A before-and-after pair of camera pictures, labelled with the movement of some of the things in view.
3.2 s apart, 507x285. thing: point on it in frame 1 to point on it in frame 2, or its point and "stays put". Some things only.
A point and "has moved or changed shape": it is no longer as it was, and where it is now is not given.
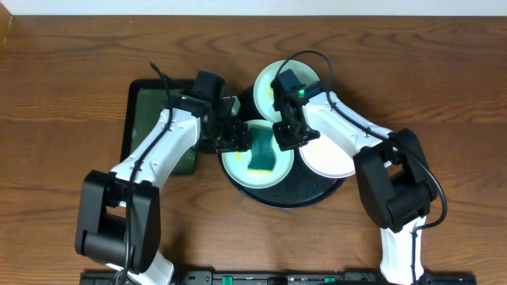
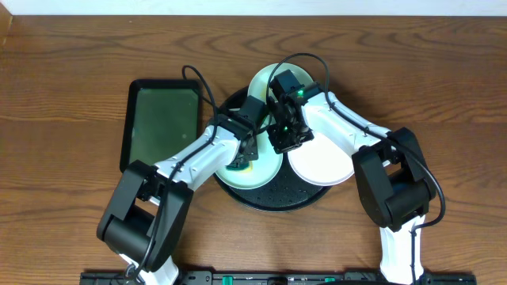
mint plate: x=235 y=162 has moved or changed shape
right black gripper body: x=289 y=138 stays put
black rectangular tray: x=146 y=100 stays put
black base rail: x=284 y=278 stays put
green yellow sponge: x=263 y=157 to x=243 y=169
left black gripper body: x=236 y=137 to x=245 y=157
